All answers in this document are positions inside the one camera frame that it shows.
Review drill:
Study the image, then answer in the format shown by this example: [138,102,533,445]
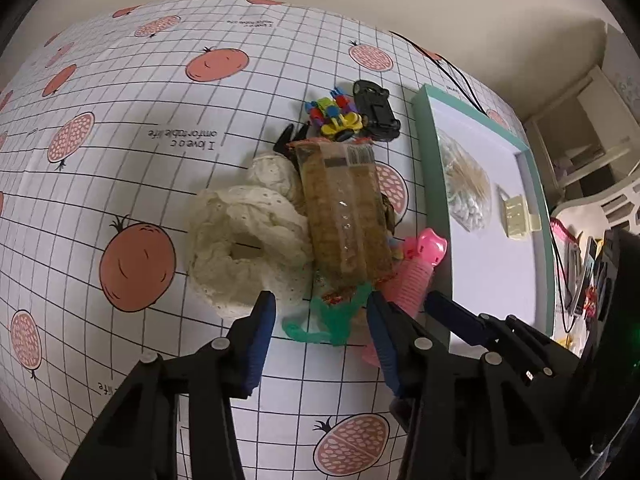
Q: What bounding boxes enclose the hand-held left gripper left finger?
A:
[62,290,277,480]

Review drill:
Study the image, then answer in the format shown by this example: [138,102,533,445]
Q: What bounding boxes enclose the black toy car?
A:
[352,79,402,142]

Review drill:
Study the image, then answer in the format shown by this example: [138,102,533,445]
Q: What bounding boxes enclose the thin black cable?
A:
[389,30,487,113]
[549,219,583,336]

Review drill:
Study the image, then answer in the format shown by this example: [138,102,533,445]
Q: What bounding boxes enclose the white printed box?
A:
[601,24,640,113]

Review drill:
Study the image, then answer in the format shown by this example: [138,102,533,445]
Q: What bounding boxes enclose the assorted small packets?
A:
[567,232,613,321]

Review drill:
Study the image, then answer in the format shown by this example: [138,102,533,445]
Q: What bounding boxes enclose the pink knitted trim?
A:
[550,217,583,253]

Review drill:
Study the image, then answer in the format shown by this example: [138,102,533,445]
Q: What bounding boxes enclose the bag of cotton swabs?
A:
[436,129,494,234]

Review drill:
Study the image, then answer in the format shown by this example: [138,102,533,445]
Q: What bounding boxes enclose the colourful plastic toy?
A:
[303,87,367,142]

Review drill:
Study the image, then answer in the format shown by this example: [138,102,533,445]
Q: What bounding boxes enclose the clear snack packet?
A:
[291,139,397,282]

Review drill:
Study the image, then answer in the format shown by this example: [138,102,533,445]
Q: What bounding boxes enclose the pink pig comb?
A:
[361,227,448,367]

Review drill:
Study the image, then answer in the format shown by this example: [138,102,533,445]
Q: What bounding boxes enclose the teal shallow box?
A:
[412,83,557,357]

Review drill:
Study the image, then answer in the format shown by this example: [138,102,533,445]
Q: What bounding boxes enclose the grid tablecloth with fruit print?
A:
[0,0,556,480]

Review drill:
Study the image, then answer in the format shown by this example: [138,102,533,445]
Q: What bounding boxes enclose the white plastic basket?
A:
[550,170,640,233]

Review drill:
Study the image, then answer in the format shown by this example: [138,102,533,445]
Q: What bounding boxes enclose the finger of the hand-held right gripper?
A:
[425,290,576,386]

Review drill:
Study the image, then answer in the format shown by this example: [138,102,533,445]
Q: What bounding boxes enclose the cream hair clip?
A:
[496,185,542,241]

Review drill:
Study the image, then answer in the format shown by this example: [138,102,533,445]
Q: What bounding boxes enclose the cream lace scrunchie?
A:
[189,185,313,320]
[246,152,306,207]

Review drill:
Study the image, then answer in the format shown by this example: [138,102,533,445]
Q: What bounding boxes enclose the white shelf unit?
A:
[522,62,640,203]

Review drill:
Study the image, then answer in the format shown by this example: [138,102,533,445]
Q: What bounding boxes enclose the black action figure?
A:
[273,124,312,157]

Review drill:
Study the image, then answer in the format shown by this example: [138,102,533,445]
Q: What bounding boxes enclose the green rubber toy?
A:
[281,281,375,347]

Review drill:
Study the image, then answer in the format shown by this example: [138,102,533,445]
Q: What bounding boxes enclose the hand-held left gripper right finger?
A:
[366,290,581,480]

